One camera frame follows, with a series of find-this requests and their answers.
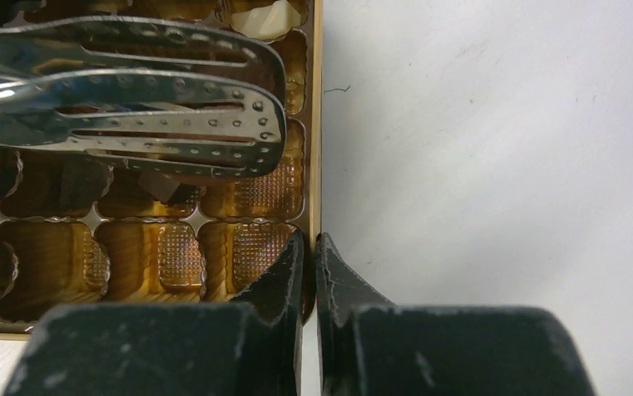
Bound dark block chocolate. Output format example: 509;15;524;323
138;172;181;204

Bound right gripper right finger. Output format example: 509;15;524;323
314;233;595;395

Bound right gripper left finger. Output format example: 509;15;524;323
4;231;305;395

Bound gold chocolate box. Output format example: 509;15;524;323
0;1;324;340

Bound white chocolate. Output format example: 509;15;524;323
231;0;301;40

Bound steel serving tongs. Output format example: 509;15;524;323
0;16;287;178

